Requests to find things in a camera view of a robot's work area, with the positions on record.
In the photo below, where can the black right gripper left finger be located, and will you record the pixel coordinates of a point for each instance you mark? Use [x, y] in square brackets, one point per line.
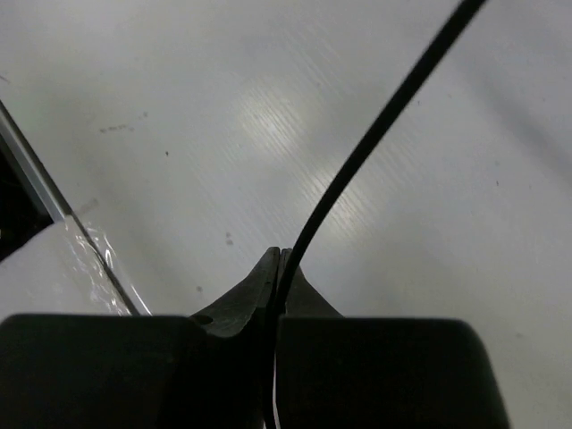
[162, 371]

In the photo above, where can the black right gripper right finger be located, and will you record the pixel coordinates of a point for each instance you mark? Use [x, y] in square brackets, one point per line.
[332, 371]

